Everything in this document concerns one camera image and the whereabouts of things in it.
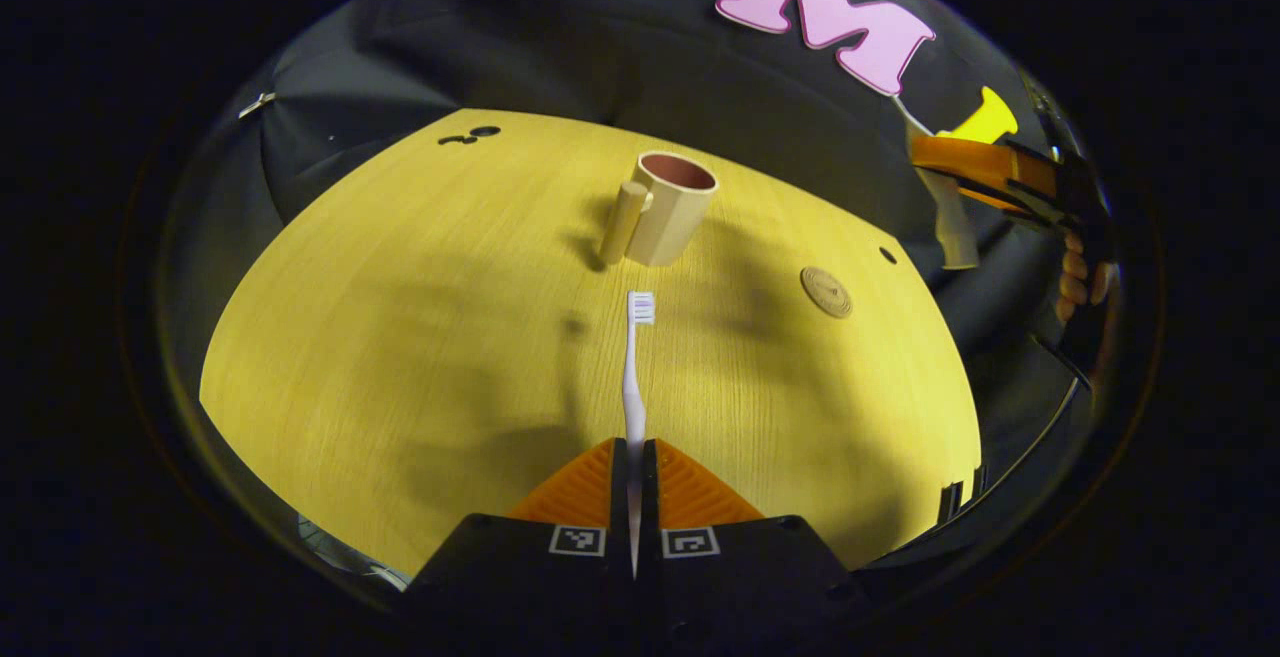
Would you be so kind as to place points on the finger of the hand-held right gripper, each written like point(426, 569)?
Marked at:
point(1030, 209)
point(980, 162)

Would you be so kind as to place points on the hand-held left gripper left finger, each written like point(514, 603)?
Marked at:
point(540, 577)

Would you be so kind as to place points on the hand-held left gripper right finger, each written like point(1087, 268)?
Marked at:
point(740, 577)

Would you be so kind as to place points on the white toothpaste tube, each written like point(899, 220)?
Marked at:
point(955, 227)

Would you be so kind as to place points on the white toothbrush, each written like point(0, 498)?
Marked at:
point(632, 387)

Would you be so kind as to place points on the beige cup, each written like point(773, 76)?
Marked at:
point(670, 217)

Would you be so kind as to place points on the black backdrop cloth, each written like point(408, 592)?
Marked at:
point(600, 67)

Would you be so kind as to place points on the small black desk grommet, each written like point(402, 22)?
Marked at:
point(483, 132)

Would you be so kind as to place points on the silver cloth clip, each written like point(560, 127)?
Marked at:
point(257, 104)

